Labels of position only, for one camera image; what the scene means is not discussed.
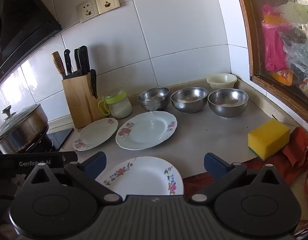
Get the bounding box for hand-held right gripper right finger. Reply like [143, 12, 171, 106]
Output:
[189, 152, 293, 204]

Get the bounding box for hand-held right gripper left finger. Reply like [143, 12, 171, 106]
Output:
[15, 152, 124, 203]

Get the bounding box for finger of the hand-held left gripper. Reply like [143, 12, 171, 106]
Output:
[62, 151, 78, 167]

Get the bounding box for white plate multicoloured flowers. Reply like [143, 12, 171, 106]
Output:
[95, 156, 184, 197]

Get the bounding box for stainless steel bowl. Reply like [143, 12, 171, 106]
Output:
[171, 87, 209, 114]
[137, 87, 171, 112]
[208, 88, 249, 119]

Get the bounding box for black cooktop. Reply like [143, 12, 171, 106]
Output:
[26, 127, 74, 153]

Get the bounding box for steel cooking pot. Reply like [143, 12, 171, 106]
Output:
[0, 110, 49, 154]

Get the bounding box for small white plate pink flowers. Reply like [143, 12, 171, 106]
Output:
[72, 118, 119, 151]

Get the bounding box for glass pot lid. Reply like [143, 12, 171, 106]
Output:
[0, 104, 42, 143]

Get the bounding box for wooden knife block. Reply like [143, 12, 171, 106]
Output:
[62, 74, 104, 129]

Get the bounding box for yellow sponge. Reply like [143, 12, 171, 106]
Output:
[248, 119, 291, 161]

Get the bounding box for large white plate pink flowers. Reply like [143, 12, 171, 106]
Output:
[115, 111, 178, 151]

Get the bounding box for glass jar green lid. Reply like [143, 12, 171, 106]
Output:
[98, 88, 132, 120]

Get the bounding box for dark red patterned cloth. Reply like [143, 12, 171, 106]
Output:
[183, 155, 308, 240]

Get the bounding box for cream plastic bowl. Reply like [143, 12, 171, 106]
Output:
[209, 83, 236, 90]
[208, 80, 237, 88]
[207, 73, 237, 85]

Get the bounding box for orange red cloth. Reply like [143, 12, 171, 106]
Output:
[281, 127, 308, 170]

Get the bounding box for orange packet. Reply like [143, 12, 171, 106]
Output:
[271, 69, 298, 87]

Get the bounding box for pink plastic bag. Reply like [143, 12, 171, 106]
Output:
[262, 4, 288, 72]

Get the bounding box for clear plastic bag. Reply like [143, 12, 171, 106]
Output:
[281, 26, 308, 82]

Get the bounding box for black range hood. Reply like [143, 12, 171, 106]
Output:
[0, 0, 62, 90]

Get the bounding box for black handle knife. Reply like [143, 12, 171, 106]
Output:
[64, 49, 72, 77]
[74, 48, 81, 73]
[78, 45, 91, 75]
[90, 69, 98, 99]

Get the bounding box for wooden handle knife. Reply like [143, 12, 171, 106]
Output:
[51, 51, 67, 79]

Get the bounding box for wooden window frame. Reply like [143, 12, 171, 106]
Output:
[233, 0, 308, 128]

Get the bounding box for cream wall socket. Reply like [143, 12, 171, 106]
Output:
[77, 0, 98, 23]
[94, 0, 120, 15]

